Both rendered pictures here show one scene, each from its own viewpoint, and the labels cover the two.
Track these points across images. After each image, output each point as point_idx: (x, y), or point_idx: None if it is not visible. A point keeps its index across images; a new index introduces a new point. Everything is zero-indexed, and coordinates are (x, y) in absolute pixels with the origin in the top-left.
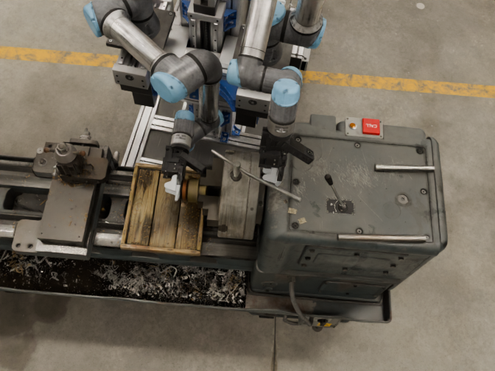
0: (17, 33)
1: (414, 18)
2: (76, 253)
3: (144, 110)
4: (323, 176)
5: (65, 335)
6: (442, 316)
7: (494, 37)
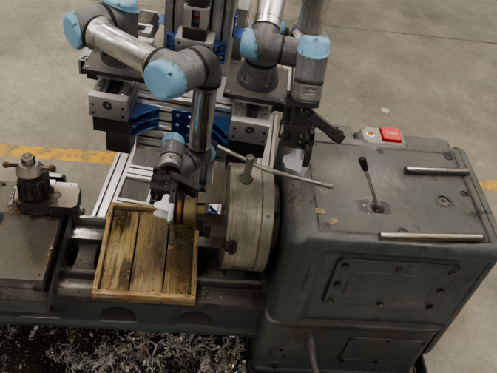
0: None
1: (381, 121)
2: (32, 299)
3: (106, 192)
4: (349, 178)
5: None
6: None
7: (461, 137)
